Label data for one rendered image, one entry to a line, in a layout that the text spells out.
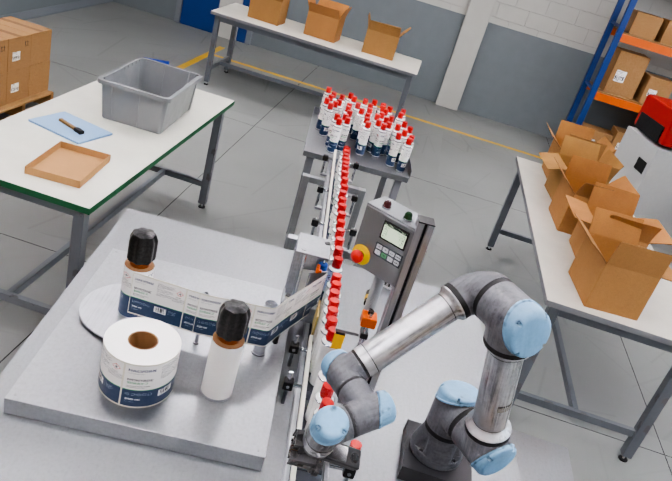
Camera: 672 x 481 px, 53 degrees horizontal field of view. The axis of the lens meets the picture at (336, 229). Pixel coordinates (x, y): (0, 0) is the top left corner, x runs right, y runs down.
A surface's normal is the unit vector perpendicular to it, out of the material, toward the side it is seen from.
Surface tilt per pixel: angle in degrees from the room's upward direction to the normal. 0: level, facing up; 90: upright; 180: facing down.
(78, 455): 0
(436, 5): 90
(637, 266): 100
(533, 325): 82
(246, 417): 0
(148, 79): 85
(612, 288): 91
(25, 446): 0
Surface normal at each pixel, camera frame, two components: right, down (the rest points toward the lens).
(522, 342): 0.44, 0.38
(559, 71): -0.18, 0.40
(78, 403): 0.26, -0.86
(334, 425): 0.20, -0.53
